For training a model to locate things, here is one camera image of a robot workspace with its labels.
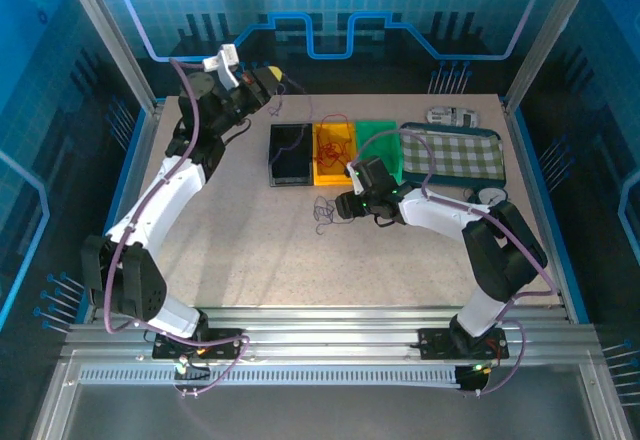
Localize green checkered teal pouch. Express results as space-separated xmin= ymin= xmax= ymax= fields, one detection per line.
xmin=399 ymin=120 xmax=506 ymax=186

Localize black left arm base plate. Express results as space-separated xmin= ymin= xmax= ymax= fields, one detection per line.
xmin=151 ymin=327 xmax=245 ymax=361

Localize steel sheet tray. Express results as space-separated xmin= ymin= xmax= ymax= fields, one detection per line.
xmin=29 ymin=349 xmax=634 ymax=440

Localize aluminium side rail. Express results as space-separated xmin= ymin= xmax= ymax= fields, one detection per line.
xmin=501 ymin=98 xmax=576 ymax=324
xmin=84 ymin=99 xmax=169 ymax=324

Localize teal alarm clock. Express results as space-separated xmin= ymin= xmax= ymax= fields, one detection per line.
xmin=462 ymin=185 xmax=509 ymax=209

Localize black plastic bin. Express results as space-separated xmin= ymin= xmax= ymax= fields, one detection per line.
xmin=268 ymin=123 xmax=315 ymax=188

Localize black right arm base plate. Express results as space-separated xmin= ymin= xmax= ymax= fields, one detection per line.
xmin=417 ymin=327 xmax=510 ymax=361

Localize green plastic bin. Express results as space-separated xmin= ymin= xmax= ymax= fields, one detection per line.
xmin=353 ymin=119 xmax=405 ymax=186

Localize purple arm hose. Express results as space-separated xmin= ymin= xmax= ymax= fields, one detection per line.
xmin=102 ymin=57 xmax=252 ymax=400
xmin=352 ymin=129 xmax=559 ymax=399

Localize aluminium front frame rail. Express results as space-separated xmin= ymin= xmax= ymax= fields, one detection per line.
xmin=59 ymin=304 xmax=601 ymax=361

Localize slotted grey cable duct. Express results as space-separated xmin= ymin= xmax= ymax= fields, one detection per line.
xmin=78 ymin=365 xmax=464 ymax=387

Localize yellow plastic bin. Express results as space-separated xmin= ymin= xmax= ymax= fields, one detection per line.
xmin=311 ymin=120 xmax=359 ymax=188

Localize purple left arm hose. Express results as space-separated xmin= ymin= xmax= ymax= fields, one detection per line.
xmin=102 ymin=57 xmax=252 ymax=400

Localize white black printed roll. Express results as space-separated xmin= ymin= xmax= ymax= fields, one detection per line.
xmin=424 ymin=104 xmax=481 ymax=129

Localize aluminium frame post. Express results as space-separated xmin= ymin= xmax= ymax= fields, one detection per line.
xmin=503 ymin=0 xmax=592 ymax=114
xmin=55 ymin=0 xmax=167 ymax=114

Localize purple right arm hose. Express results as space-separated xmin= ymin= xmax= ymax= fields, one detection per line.
xmin=352 ymin=129 xmax=559 ymax=399

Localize thin red cable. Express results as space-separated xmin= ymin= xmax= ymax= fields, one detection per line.
xmin=315 ymin=113 xmax=354 ymax=169

